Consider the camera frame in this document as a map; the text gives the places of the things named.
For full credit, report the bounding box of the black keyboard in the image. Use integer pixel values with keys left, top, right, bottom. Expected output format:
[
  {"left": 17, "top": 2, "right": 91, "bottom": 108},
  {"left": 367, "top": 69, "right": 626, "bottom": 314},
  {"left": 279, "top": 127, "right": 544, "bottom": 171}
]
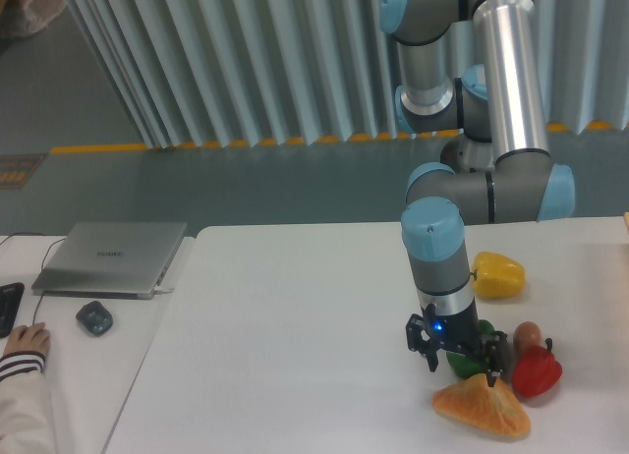
[{"left": 0, "top": 282, "right": 25, "bottom": 339}]

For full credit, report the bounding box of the white folding partition screen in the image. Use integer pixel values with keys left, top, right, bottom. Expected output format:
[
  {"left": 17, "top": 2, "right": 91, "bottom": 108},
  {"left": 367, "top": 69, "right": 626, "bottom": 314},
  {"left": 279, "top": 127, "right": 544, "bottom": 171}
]
[{"left": 57, "top": 0, "right": 629, "bottom": 150}]

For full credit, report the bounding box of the person's hand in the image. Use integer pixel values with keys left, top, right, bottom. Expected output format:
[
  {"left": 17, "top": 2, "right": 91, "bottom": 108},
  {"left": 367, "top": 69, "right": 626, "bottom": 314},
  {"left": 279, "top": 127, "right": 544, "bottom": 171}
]
[{"left": 3, "top": 322, "right": 51, "bottom": 359}]

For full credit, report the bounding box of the orange triangular bread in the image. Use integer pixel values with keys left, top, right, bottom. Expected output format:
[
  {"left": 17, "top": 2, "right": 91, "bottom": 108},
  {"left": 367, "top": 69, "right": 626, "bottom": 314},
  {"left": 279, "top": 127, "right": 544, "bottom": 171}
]
[{"left": 431, "top": 373, "right": 531, "bottom": 438}]

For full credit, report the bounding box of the yellow bell pepper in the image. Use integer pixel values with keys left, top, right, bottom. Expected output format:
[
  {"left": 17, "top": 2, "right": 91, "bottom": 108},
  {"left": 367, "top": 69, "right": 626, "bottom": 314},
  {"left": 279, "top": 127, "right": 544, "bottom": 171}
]
[{"left": 471, "top": 252, "right": 526, "bottom": 300}]

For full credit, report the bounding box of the brown egg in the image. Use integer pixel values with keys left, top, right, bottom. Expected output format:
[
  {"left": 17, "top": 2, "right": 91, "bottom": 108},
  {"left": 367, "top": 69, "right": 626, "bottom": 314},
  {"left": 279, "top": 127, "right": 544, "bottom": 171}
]
[{"left": 513, "top": 321, "right": 542, "bottom": 355}]

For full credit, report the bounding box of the black mouse cable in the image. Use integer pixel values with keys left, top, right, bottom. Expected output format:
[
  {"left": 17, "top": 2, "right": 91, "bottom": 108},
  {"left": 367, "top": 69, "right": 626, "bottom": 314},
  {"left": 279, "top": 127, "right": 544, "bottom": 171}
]
[{"left": 0, "top": 231, "right": 68, "bottom": 327}]

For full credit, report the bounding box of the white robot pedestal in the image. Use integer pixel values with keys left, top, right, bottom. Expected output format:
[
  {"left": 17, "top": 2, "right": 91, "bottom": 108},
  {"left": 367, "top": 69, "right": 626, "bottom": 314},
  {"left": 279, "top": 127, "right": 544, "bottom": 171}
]
[{"left": 440, "top": 135, "right": 494, "bottom": 173}]

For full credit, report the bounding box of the silver closed laptop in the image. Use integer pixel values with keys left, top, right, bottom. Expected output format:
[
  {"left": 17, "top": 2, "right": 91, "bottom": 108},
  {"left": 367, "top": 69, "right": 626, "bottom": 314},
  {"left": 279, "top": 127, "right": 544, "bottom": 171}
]
[{"left": 31, "top": 222, "right": 187, "bottom": 300}]

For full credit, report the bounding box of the green bell pepper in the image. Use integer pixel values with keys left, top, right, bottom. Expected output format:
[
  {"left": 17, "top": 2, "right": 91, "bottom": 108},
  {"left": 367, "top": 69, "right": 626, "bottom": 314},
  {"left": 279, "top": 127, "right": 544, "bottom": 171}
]
[{"left": 446, "top": 319, "right": 494, "bottom": 379}]

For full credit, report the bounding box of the dark grey small device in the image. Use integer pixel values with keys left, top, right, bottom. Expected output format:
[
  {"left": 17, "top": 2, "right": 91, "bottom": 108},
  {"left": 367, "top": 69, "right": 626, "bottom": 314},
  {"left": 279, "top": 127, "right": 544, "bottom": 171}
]
[{"left": 76, "top": 301, "right": 114, "bottom": 337}]

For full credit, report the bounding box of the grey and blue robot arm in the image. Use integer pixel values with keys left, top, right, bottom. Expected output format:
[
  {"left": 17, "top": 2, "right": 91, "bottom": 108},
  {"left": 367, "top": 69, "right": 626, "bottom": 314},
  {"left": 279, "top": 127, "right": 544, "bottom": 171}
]
[{"left": 378, "top": 0, "right": 575, "bottom": 385}]

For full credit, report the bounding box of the white striped sleeve forearm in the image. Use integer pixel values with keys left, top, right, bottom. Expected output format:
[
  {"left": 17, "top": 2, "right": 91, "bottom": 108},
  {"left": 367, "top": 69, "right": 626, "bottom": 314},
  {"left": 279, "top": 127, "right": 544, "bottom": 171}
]
[{"left": 1, "top": 351, "right": 57, "bottom": 453}]

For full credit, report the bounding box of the red bell pepper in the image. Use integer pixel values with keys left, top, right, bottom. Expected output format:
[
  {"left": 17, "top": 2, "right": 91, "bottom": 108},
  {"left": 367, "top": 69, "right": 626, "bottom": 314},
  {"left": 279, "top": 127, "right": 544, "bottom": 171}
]
[{"left": 511, "top": 338, "right": 563, "bottom": 398}]

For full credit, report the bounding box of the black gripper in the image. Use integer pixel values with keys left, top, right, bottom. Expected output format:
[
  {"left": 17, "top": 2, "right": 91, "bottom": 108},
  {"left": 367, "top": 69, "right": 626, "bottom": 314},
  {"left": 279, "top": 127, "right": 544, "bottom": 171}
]
[{"left": 405, "top": 302, "right": 512, "bottom": 387}]

